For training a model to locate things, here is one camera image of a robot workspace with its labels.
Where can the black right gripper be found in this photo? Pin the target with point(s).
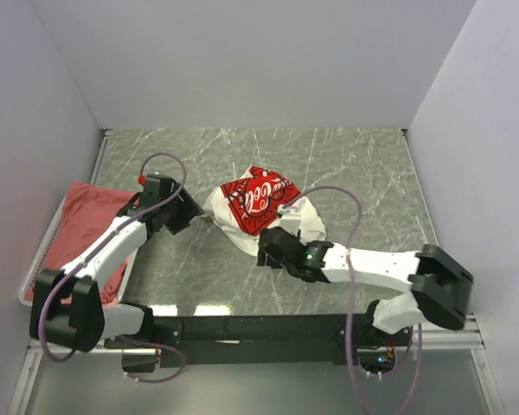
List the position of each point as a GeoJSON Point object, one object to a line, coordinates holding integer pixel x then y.
{"type": "Point", "coordinates": [270, 262]}

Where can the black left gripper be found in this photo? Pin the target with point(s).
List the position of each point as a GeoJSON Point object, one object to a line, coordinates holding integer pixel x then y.
{"type": "Point", "coordinates": [189, 210]}

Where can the white t-shirt red print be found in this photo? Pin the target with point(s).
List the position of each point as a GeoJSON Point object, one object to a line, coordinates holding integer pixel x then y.
{"type": "Point", "coordinates": [244, 207]}

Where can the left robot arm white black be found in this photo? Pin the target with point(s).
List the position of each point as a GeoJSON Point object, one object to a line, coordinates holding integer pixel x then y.
{"type": "Point", "coordinates": [66, 307]}

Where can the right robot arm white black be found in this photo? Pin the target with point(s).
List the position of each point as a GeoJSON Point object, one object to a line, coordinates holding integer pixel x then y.
{"type": "Point", "coordinates": [433, 286]}

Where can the red t-shirt in tray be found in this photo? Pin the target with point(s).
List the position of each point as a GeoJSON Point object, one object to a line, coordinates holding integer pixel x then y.
{"type": "Point", "coordinates": [87, 213]}

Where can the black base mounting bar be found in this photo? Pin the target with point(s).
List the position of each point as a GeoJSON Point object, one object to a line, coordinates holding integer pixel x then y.
{"type": "Point", "coordinates": [253, 339]}

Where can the white plastic tray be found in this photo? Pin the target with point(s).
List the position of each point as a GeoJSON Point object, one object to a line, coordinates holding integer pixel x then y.
{"type": "Point", "coordinates": [25, 291]}

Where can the aluminium frame rail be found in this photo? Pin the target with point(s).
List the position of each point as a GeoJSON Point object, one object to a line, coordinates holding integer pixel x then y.
{"type": "Point", "coordinates": [245, 378]}

